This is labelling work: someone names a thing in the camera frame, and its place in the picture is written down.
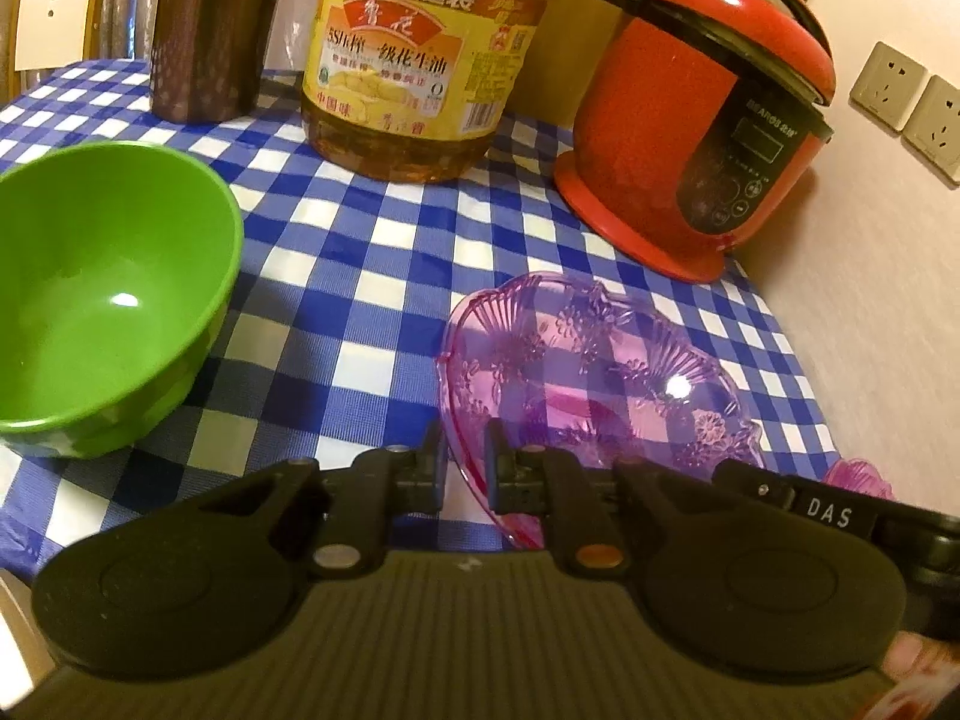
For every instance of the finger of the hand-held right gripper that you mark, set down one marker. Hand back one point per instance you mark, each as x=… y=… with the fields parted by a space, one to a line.
x=761 y=491

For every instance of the large cooking oil bottle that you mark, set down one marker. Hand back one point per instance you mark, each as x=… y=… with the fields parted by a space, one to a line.
x=420 y=52

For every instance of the green plastic bowl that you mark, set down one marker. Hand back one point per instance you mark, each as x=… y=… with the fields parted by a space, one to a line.
x=112 y=277

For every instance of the beige wall socket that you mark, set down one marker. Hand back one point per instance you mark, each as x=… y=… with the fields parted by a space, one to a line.
x=889 y=86
x=937 y=127

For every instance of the red electric rice cooker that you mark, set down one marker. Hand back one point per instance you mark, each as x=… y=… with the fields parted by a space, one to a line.
x=660 y=127

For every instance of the large purple transparent plate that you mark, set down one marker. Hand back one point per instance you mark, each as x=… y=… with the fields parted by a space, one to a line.
x=585 y=360

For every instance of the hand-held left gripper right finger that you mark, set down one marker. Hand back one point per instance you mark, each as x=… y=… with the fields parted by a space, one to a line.
x=499 y=466

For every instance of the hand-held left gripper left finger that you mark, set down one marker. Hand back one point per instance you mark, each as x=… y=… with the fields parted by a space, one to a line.
x=429 y=466

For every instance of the white cutout wooden board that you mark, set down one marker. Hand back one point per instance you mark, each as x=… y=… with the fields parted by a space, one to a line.
x=69 y=34

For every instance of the blue white checkered tablecloth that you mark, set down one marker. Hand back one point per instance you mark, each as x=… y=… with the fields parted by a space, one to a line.
x=360 y=277

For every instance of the small purple transparent plate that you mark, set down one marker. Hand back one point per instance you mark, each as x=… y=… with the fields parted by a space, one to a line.
x=855 y=477

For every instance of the brown metal canister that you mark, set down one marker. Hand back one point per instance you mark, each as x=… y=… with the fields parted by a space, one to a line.
x=210 y=37

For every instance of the person's right hand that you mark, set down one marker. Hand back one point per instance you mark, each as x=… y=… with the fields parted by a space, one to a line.
x=926 y=679

